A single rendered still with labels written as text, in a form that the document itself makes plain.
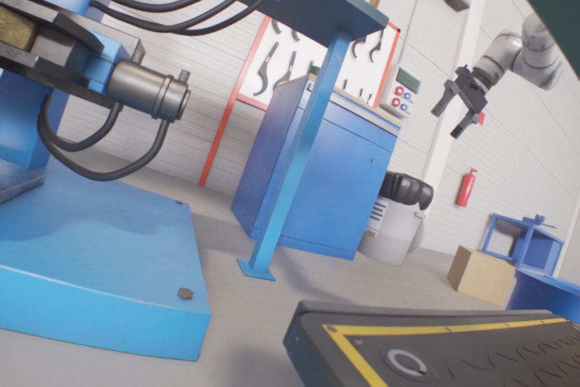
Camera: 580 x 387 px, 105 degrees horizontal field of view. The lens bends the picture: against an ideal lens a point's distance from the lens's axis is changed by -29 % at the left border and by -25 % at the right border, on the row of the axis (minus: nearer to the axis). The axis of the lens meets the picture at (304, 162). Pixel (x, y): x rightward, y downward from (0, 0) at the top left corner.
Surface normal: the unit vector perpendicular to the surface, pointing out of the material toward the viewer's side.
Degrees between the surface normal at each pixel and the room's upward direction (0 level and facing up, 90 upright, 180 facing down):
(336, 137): 90
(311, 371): 90
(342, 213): 90
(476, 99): 114
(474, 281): 90
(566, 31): 180
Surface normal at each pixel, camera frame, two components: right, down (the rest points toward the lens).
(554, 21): -0.34, 0.94
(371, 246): -0.61, -0.19
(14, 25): 0.87, 0.31
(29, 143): 0.41, 0.12
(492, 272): -0.31, -0.15
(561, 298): -0.75, 0.18
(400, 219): -0.10, -0.01
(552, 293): -0.89, 0.14
